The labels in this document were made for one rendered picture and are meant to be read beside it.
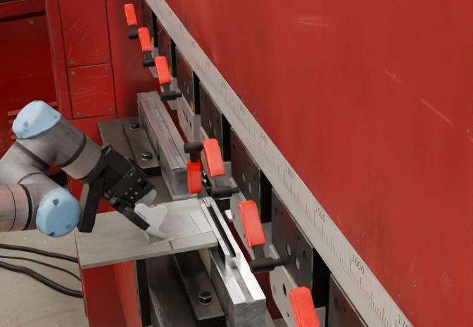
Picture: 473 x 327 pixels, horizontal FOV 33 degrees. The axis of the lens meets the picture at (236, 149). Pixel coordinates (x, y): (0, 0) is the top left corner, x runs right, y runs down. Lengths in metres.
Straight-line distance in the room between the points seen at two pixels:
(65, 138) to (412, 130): 0.88
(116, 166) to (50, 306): 1.71
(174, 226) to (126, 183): 0.17
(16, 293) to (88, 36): 1.27
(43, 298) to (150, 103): 1.17
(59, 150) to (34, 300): 1.80
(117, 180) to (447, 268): 0.96
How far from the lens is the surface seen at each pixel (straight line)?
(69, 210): 1.29
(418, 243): 0.65
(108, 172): 1.48
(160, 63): 1.56
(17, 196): 1.27
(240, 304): 1.43
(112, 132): 2.32
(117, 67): 2.35
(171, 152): 1.96
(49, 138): 1.40
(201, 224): 1.59
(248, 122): 1.09
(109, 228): 1.61
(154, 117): 2.17
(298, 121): 0.89
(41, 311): 3.11
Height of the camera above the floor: 1.83
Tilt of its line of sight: 26 degrees down
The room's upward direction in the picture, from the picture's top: 1 degrees counter-clockwise
